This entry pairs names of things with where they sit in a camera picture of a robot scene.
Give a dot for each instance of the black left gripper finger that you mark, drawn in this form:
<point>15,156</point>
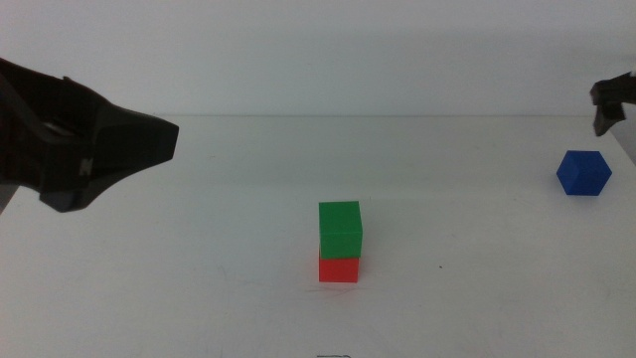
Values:
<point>64,199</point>

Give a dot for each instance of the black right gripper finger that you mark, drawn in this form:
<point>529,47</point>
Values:
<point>608,117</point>

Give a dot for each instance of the blue cube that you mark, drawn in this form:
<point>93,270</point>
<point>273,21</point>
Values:
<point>584,174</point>

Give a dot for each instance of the green cube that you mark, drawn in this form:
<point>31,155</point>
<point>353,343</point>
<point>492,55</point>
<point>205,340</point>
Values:
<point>340,229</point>

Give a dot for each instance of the red cube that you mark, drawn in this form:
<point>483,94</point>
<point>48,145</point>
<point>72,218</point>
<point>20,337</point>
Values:
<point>338,271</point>

